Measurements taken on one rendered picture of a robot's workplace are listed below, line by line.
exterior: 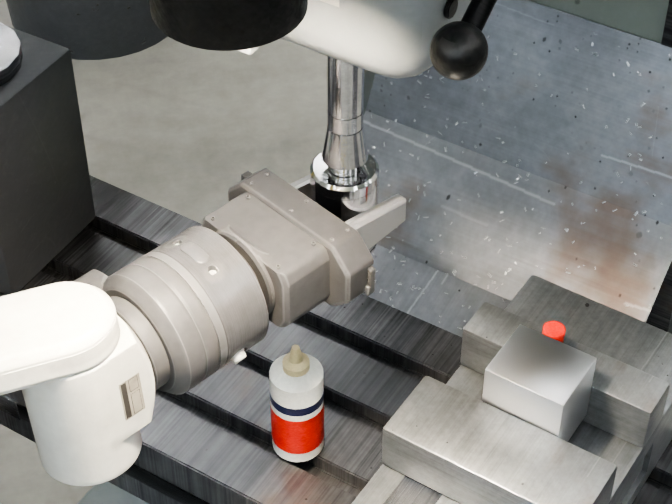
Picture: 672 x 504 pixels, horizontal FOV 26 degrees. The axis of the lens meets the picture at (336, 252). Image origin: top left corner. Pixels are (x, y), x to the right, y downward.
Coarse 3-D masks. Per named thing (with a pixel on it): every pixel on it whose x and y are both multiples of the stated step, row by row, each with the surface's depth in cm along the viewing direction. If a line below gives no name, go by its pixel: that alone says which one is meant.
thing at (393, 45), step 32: (320, 0) 78; (352, 0) 77; (384, 0) 75; (416, 0) 75; (448, 0) 77; (320, 32) 79; (352, 32) 78; (384, 32) 77; (416, 32) 77; (352, 64) 81; (384, 64) 78; (416, 64) 78
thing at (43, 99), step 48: (0, 48) 116; (48, 48) 118; (0, 96) 114; (48, 96) 118; (0, 144) 115; (48, 144) 120; (0, 192) 117; (48, 192) 123; (0, 240) 119; (48, 240) 126; (0, 288) 124
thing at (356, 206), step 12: (312, 192) 99; (372, 192) 98; (324, 204) 98; (336, 204) 98; (348, 204) 98; (360, 204) 98; (372, 204) 99; (336, 216) 98; (348, 216) 98; (372, 252) 102
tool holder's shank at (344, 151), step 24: (336, 72) 92; (360, 72) 92; (336, 96) 93; (360, 96) 94; (336, 120) 94; (360, 120) 95; (336, 144) 96; (360, 144) 96; (336, 168) 97; (360, 168) 98
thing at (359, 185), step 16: (320, 160) 99; (368, 160) 99; (320, 176) 98; (336, 176) 98; (352, 176) 98; (368, 176) 98; (320, 192) 98; (336, 192) 97; (352, 192) 97; (368, 192) 98
